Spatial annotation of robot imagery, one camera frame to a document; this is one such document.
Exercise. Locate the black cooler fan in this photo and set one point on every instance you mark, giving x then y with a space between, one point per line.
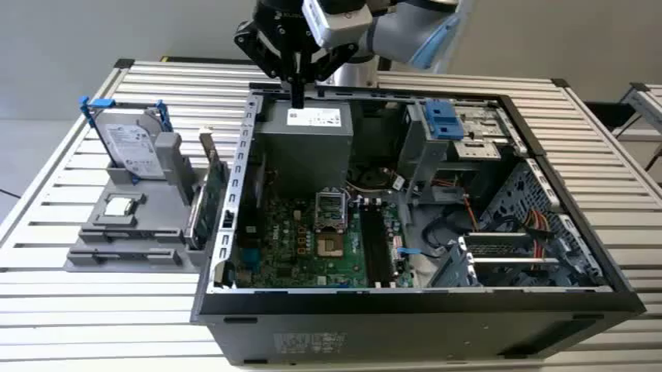
374 177

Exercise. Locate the green motherboard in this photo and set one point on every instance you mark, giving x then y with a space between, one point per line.
282 255

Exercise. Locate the hard disk in blue carrier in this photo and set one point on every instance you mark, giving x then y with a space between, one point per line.
130 143

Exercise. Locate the metal disk bay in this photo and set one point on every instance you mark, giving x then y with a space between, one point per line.
497 242

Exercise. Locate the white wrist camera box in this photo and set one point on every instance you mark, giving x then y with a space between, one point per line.
338 21

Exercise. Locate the blue drive latch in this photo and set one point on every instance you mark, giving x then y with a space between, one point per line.
442 120

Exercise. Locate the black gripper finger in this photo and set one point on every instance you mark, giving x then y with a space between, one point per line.
331 64
258 54

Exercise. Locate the silver CPU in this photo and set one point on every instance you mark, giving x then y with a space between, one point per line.
121 206

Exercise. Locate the green graphics card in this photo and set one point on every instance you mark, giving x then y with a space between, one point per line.
210 201

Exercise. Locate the grey parts rack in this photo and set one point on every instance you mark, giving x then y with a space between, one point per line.
155 209

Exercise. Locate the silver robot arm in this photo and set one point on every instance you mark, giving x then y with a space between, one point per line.
398 35

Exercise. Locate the CPU socket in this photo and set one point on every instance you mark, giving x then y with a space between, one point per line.
331 244

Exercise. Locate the grey power supply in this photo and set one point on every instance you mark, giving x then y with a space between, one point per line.
305 155

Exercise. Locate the black PC case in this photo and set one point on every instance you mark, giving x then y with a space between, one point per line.
362 337

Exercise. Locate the black RAM slot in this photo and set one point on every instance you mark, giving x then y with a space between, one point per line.
384 240
371 240

